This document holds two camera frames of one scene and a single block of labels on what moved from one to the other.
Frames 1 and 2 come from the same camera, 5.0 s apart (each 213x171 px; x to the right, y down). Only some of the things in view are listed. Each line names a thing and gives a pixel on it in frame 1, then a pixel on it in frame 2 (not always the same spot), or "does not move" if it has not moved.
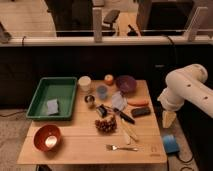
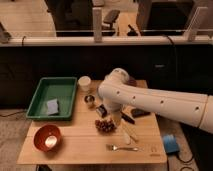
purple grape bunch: (106, 126) does not move
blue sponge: (170, 142) does not move
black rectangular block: (140, 112) does not move
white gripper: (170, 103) to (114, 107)
